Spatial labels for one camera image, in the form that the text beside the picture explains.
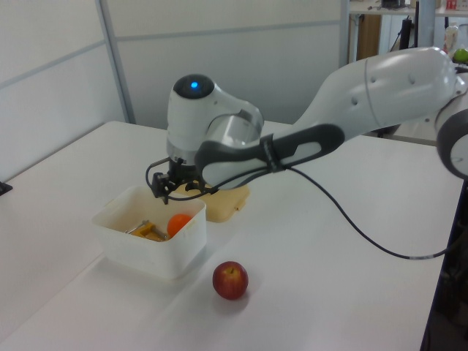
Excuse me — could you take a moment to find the red toy apple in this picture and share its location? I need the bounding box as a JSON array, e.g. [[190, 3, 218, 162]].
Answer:
[[212, 260, 249, 301]]

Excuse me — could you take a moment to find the grey partition post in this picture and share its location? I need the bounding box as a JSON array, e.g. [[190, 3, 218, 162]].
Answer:
[[96, 0, 137, 126]]

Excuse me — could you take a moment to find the white plastic container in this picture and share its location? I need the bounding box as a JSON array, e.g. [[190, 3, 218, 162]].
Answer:
[[90, 184, 208, 282]]

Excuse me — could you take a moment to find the tan lid with black handle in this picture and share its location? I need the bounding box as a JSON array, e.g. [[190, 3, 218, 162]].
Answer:
[[170, 181, 252, 224]]

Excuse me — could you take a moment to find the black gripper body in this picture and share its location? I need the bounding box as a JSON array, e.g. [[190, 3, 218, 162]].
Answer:
[[167, 159, 201, 184]]

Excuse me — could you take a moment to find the orange toy fruit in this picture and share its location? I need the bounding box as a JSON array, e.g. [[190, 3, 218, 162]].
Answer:
[[167, 214, 193, 237]]

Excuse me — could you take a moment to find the black upright stand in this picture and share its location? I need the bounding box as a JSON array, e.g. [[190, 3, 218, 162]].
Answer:
[[419, 171, 468, 351]]

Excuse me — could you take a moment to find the orange clamp tool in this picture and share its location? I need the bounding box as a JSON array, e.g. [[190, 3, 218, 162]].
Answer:
[[124, 218, 173, 243]]

